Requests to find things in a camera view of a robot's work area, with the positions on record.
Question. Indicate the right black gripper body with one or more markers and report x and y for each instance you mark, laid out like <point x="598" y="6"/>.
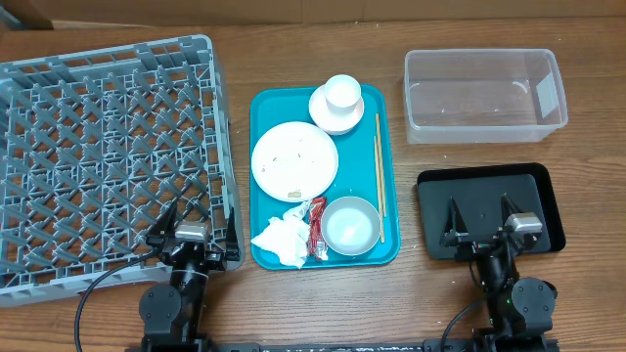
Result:
<point x="471" y="248"/>

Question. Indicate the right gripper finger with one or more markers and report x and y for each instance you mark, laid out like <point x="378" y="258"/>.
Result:
<point x="455" y="223"/>
<point x="508" y="207"/>

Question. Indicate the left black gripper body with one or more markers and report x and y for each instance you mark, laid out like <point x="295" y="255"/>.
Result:
<point x="211" y="261"/>

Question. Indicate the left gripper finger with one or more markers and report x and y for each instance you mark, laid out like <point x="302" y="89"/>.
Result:
<point x="231" y="232"/>
<point x="165" y="224"/>

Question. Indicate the white napkin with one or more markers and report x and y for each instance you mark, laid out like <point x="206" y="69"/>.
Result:
<point x="287" y="237"/>

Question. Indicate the red snack wrapper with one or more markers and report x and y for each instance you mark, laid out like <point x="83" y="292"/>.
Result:
<point x="316" y="245"/>

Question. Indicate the grey white bowl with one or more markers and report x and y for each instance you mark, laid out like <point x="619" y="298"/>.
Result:
<point x="351" y="226"/>

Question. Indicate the white cup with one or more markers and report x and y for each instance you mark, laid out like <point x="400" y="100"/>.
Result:
<point x="342" y="93"/>

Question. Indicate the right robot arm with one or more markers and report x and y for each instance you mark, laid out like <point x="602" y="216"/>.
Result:
<point x="520" y="309"/>

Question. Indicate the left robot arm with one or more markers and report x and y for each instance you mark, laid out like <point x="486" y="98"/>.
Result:
<point x="172" y="312"/>

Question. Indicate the black tray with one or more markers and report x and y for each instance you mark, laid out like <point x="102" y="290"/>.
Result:
<point x="477" y="191"/>

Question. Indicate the large white plate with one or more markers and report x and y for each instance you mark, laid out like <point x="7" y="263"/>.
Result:
<point x="294" y="161"/>

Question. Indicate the teal serving tray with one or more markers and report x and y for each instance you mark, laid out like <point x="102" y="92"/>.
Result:
<point x="356" y="174"/>

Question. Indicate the grey plastic dish rack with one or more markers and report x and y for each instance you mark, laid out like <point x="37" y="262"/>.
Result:
<point x="95" y="145"/>

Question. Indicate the clear plastic bin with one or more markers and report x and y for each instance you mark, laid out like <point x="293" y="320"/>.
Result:
<point x="482" y="96"/>

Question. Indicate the wooden chopstick right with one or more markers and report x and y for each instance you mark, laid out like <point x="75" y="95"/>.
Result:
<point x="380" y="165"/>

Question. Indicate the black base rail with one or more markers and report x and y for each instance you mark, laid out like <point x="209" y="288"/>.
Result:
<point x="428" y="345"/>

